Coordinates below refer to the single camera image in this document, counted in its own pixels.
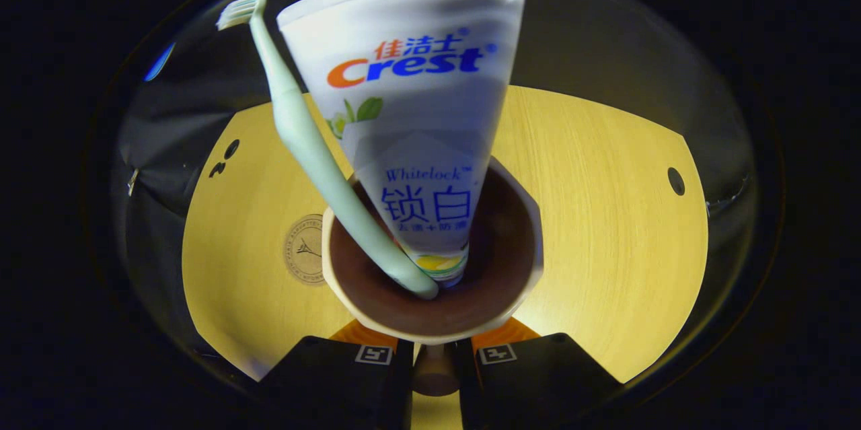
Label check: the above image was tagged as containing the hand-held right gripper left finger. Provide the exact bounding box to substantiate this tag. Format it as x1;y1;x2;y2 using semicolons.
259;320;414;430

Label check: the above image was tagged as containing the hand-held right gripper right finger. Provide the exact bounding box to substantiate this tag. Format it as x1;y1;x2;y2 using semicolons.
459;317;624;430

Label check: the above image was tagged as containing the beige cup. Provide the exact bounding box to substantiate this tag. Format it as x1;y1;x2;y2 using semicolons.
321;157;544;398

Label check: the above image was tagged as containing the round brown coaster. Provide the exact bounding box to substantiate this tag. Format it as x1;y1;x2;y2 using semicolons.
283;213;332;287

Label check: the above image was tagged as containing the pale green toothbrush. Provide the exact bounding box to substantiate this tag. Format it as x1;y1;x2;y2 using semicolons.
215;0;440;301

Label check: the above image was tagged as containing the white toothpaste tube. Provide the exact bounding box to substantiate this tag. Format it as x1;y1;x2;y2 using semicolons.
276;0;527;287

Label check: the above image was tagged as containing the wooden desktop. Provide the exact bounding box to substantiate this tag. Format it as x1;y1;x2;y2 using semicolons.
182;85;708;430

